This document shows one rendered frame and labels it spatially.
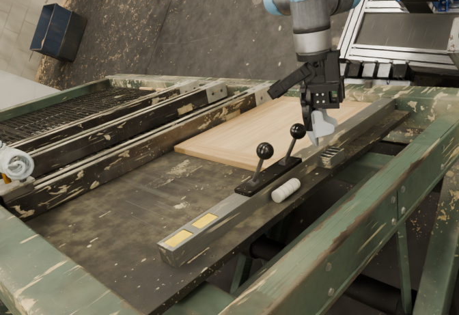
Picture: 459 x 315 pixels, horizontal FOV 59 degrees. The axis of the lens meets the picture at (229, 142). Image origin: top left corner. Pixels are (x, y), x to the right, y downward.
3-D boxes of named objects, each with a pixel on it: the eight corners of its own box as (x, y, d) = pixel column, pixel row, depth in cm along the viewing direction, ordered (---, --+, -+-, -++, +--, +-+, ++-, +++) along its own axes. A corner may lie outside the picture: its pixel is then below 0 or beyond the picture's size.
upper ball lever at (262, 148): (263, 188, 94) (279, 146, 86) (252, 195, 92) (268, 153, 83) (251, 177, 96) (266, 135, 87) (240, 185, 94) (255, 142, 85)
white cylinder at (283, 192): (281, 204, 92) (302, 189, 97) (280, 193, 91) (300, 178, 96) (271, 201, 94) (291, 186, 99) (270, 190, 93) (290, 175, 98)
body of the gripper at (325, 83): (339, 112, 83) (335, 53, 79) (298, 113, 87) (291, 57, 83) (345, 100, 90) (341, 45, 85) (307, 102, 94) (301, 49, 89)
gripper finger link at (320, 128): (335, 152, 88) (331, 111, 85) (307, 151, 91) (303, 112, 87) (337, 145, 91) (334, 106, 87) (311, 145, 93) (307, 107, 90)
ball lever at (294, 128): (294, 167, 102) (311, 126, 93) (284, 173, 100) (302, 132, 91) (282, 158, 104) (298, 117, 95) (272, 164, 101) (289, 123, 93)
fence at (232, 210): (395, 109, 137) (395, 98, 135) (177, 268, 77) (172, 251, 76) (380, 108, 140) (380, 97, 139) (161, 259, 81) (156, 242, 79)
